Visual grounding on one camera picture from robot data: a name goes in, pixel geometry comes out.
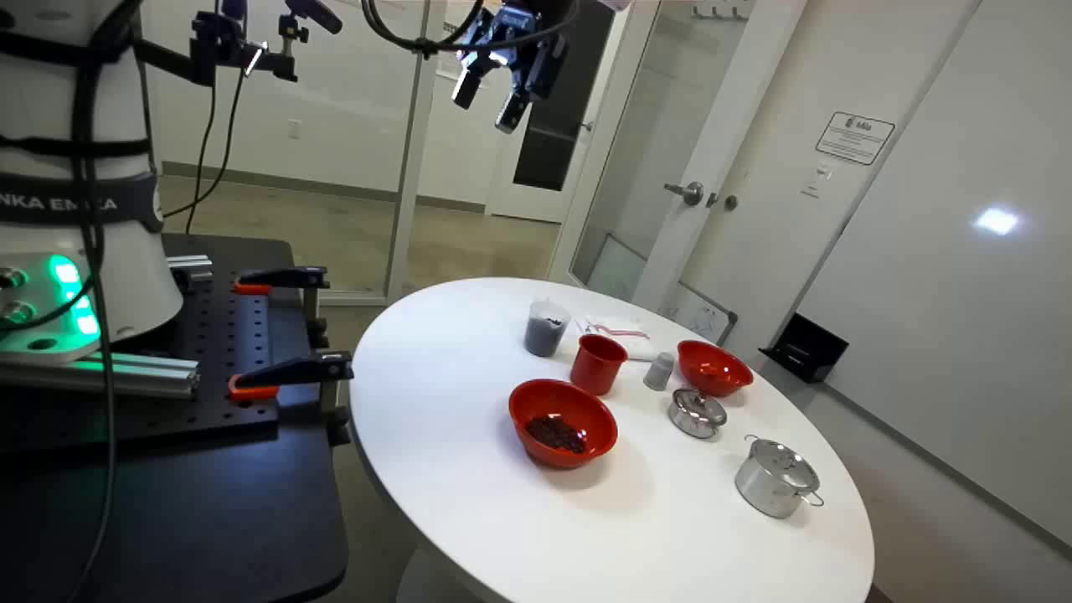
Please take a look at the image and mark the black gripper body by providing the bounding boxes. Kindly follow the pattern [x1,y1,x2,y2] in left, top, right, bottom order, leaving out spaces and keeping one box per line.
[458,0,575,101]

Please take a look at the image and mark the red cup with handle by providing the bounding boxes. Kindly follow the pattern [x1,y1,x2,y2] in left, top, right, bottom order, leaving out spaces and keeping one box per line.
[567,333,629,400]

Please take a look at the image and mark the clear plastic cup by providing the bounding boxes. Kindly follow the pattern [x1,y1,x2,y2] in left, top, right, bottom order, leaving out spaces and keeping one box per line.
[521,298,574,361]

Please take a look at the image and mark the white cloth red stripes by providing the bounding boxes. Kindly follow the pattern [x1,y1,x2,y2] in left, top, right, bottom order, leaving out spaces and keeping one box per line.
[581,320,664,361]

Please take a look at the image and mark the black orange bar clamp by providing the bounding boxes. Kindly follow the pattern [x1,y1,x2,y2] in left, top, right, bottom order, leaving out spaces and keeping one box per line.
[227,263,335,342]
[225,350,357,418]

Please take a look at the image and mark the small grey shaker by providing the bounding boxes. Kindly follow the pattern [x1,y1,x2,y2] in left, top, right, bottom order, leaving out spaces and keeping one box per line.
[644,352,677,395]

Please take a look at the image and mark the red bowl holding beans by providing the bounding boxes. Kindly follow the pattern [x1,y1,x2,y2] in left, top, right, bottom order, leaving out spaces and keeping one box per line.
[507,377,622,473]

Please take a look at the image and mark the empty red bowl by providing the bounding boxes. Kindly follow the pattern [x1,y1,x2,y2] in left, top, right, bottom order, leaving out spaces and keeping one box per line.
[677,339,756,403]

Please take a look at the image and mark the white paper door sign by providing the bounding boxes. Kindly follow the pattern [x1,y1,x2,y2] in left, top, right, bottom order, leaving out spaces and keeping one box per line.
[809,108,900,171]

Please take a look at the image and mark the small metal bowl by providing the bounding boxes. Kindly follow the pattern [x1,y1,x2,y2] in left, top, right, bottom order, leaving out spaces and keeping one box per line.
[664,384,730,444]

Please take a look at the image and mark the black perforated mounting table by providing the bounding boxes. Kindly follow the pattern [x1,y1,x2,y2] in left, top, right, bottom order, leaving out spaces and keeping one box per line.
[0,230,353,603]

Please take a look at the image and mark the white glass partition post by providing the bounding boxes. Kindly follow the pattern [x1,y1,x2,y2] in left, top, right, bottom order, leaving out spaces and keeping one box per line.
[381,0,449,302]

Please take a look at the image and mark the silver door handle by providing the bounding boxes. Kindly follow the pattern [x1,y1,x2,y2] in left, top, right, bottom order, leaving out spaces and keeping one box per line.
[661,179,707,210]

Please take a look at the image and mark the black camera on mount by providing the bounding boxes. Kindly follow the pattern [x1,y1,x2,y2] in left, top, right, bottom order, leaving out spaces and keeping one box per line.
[185,0,348,89]

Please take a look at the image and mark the black hanging camera cable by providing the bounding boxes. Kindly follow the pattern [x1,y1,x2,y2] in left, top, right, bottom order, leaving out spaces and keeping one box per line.
[156,62,250,240]

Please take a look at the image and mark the black wall box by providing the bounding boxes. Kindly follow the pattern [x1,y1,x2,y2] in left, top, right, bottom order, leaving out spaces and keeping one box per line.
[760,307,853,390]

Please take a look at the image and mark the steel pot with handles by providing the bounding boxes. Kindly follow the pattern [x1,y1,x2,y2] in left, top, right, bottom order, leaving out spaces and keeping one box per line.
[730,436,827,524]

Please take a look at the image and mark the aluminium rail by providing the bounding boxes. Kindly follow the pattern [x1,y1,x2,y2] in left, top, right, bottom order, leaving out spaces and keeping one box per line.
[0,350,203,403]

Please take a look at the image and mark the white table pedestal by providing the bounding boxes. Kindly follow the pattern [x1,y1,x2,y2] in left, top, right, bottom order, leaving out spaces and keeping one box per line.
[393,542,500,603]

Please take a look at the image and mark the white wall whiteboard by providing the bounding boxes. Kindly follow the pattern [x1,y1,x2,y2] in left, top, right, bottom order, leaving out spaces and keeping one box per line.
[795,0,1072,554]

